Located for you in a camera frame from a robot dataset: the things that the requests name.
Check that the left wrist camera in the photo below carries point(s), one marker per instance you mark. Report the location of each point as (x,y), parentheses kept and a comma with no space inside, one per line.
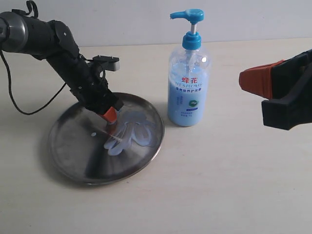
(107,63)

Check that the blue lotion pump bottle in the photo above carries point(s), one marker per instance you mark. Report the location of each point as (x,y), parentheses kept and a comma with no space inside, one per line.
(189,72)

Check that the pale blue soap gel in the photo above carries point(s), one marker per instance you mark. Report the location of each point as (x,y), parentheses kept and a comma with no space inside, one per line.
(135,133)

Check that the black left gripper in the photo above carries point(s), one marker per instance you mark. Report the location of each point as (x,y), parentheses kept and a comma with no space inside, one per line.
(95,96)

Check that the round steel plate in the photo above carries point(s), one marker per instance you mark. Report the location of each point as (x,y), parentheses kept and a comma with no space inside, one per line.
(86,149)

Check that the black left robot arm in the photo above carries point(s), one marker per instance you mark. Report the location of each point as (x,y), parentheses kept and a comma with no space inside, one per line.
(53,41)

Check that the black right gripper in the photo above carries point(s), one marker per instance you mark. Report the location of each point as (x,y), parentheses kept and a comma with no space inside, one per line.
(287,86)

